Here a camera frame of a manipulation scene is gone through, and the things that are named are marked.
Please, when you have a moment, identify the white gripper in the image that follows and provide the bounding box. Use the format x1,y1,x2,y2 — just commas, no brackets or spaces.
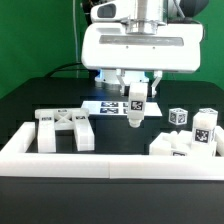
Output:
82,4,203,97

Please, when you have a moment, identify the white chair seat part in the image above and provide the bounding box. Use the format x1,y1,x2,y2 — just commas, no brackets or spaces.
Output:
149,130,217,157

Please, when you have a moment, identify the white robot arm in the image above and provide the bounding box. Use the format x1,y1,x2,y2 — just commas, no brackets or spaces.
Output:
81,0,209,95

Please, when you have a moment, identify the white chair back part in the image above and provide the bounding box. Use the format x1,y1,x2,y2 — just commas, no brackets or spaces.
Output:
35,108,95,153

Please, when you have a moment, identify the left white tagged cube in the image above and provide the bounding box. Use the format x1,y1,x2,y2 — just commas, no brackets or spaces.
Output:
168,108,188,125

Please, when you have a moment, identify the white tagged cube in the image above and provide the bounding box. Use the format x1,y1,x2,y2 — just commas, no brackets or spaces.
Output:
199,108,218,114
168,108,188,125

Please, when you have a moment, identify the right white tagged cube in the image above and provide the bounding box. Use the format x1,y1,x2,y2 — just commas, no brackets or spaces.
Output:
199,108,218,114

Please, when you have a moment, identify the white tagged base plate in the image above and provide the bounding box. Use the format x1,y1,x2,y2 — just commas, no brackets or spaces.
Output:
82,101,162,117

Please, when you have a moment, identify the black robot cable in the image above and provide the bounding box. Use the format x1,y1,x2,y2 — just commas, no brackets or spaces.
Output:
44,61,88,79

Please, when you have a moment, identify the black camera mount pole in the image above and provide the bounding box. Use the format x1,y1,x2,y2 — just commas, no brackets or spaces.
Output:
81,0,94,25

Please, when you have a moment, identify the thin white cable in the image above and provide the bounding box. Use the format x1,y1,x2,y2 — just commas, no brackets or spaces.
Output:
72,0,80,79

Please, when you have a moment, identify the white U-shaped fence frame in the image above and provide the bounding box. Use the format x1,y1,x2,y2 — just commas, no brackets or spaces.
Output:
0,122,224,181

